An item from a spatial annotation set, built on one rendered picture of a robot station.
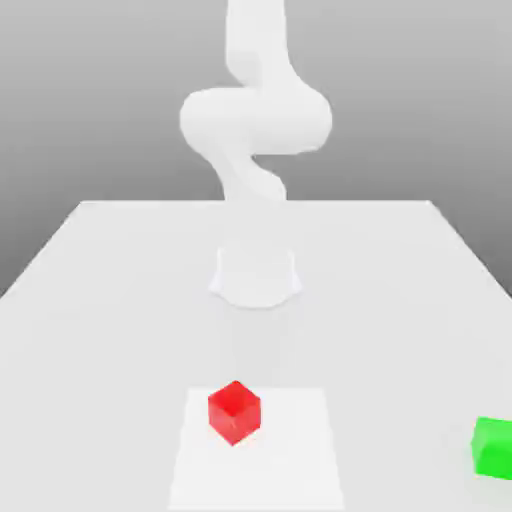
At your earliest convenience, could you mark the small red cube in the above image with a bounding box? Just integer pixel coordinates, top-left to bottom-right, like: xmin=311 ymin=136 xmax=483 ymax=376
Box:
xmin=206 ymin=379 xmax=262 ymax=447

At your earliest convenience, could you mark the small green cube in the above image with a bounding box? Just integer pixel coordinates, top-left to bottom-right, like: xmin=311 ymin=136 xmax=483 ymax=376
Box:
xmin=470 ymin=416 xmax=512 ymax=482

